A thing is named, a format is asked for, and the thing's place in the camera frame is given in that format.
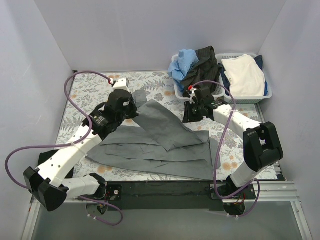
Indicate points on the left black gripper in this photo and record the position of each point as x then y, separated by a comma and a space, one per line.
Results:
131, 110

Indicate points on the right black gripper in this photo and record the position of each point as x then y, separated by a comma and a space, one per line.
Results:
189, 113

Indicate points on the grey long sleeve shirt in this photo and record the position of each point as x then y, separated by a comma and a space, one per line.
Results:
160, 143

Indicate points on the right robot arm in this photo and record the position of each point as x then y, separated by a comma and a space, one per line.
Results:
261, 143

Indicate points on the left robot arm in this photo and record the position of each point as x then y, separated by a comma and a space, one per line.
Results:
48, 182

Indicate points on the left white plastic basket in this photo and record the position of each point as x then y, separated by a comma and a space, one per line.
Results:
177, 93

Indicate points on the floral table cloth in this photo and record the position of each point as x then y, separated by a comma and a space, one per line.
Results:
89, 90

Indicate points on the light blue shirt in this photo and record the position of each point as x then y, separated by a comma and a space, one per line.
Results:
179, 68

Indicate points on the dark striped shirt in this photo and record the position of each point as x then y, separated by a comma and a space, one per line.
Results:
206, 69

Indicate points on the cream white folded shirt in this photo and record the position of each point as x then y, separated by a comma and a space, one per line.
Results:
246, 77

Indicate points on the navy blue folded garment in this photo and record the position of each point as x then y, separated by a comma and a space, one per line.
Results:
261, 65

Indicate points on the black folded shirt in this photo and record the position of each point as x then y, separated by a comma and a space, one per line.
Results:
44, 156

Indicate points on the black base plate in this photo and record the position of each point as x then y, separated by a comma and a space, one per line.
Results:
163, 195

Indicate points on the aluminium frame rail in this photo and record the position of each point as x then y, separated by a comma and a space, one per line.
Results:
275, 193

